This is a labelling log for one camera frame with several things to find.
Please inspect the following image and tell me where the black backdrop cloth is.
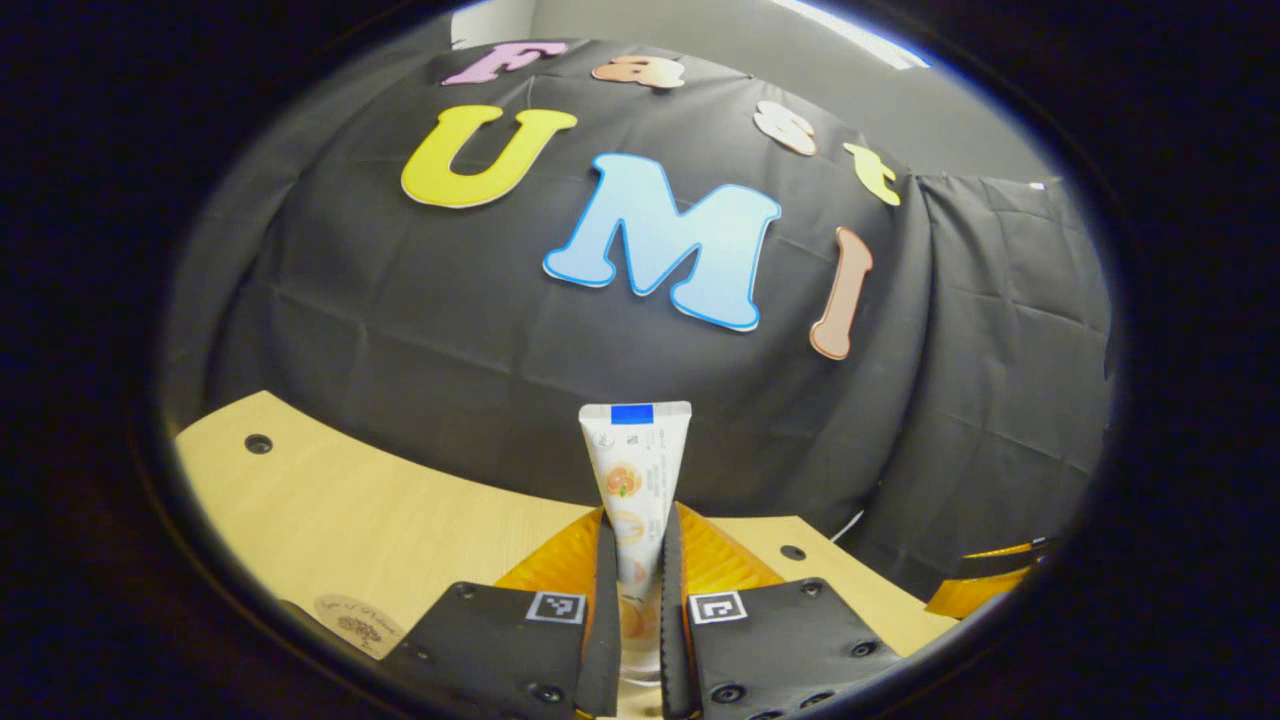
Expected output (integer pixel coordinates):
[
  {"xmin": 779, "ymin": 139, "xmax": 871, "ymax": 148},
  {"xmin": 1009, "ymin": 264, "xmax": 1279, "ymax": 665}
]
[{"xmin": 160, "ymin": 35, "xmax": 1116, "ymax": 601}]

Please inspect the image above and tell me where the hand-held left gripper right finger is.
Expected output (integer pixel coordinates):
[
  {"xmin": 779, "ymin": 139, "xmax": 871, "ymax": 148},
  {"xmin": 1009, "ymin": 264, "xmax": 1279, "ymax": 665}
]
[{"xmin": 660, "ymin": 503, "xmax": 906, "ymax": 720}]

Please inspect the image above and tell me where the round cork coaster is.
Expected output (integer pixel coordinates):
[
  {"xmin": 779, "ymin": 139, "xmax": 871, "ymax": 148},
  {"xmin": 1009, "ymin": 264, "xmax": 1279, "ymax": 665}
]
[{"xmin": 313, "ymin": 594, "xmax": 406, "ymax": 661}]

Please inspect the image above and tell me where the white toothpaste tube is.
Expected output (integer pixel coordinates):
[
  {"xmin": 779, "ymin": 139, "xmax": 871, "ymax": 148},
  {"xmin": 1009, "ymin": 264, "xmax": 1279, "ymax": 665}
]
[{"xmin": 578, "ymin": 401, "xmax": 693, "ymax": 681}]

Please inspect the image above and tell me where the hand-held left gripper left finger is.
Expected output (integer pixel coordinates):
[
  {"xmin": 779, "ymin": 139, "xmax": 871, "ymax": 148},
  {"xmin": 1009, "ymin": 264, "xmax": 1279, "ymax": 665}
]
[{"xmin": 385, "ymin": 505, "xmax": 623, "ymax": 720}]

